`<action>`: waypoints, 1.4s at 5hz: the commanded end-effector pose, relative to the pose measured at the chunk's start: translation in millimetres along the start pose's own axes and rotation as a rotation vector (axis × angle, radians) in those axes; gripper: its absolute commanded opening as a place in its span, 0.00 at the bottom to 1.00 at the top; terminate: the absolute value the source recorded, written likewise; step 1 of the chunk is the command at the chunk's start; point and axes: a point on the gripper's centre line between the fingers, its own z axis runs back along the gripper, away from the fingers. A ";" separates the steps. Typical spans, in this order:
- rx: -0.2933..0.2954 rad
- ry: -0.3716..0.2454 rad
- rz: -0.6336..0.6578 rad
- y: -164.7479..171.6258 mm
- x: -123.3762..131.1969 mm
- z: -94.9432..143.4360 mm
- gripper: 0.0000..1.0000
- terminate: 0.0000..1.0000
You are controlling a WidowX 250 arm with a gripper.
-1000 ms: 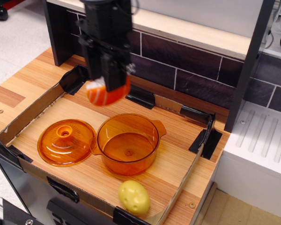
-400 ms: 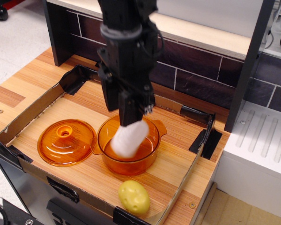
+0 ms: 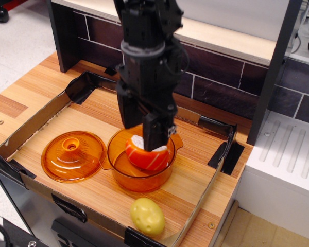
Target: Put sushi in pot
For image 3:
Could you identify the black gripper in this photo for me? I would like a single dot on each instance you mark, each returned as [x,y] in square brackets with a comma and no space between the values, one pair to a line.
[144,94]

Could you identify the orange salmon sushi toy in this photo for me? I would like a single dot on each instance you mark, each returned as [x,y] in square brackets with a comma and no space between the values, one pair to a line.
[154,160]

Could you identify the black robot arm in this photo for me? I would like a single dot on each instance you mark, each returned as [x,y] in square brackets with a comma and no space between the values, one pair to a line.
[149,28]

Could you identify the orange transparent plastic pot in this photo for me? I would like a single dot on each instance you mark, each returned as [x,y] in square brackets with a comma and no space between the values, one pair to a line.
[129,176]

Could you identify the cardboard fence with black tape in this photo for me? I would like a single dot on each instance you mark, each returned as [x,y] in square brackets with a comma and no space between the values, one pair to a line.
[195,200]

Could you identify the orange transparent pot lid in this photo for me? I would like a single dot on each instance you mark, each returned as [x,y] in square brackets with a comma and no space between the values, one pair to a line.
[73,156]

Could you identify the yellow toy potato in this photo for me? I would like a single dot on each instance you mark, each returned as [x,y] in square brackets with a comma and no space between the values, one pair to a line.
[147,217]

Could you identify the white toy sink drainboard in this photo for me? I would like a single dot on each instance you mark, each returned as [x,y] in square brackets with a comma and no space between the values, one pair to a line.
[275,182]

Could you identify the black caster wheel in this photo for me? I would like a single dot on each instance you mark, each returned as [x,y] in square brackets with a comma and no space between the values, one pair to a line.
[4,15]

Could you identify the dark left cabinet post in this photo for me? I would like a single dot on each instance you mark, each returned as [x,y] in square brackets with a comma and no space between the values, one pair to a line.
[65,35]

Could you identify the black base plate with screw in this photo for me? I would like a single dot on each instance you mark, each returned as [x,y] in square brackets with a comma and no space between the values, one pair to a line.
[11,235]

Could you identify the dark grey vertical post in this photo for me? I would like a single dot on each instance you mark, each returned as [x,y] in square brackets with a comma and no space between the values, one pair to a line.
[275,70]

